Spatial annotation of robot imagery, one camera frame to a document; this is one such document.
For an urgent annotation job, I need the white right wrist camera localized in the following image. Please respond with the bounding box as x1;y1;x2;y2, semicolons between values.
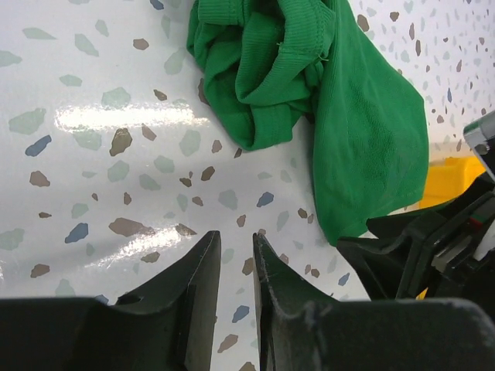
463;111;494;157

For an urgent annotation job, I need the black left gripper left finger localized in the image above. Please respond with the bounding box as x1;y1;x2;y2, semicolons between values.
1;231;221;370

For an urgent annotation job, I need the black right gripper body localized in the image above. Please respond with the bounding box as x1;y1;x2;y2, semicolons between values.
336;173;494;300

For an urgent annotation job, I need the green tank top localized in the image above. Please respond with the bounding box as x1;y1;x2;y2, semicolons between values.
186;1;428;243

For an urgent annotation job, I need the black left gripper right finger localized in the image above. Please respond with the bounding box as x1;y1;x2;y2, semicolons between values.
253;234;494;370

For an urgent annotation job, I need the yellow plastic tray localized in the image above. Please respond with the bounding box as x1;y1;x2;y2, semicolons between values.
418;156;485;209

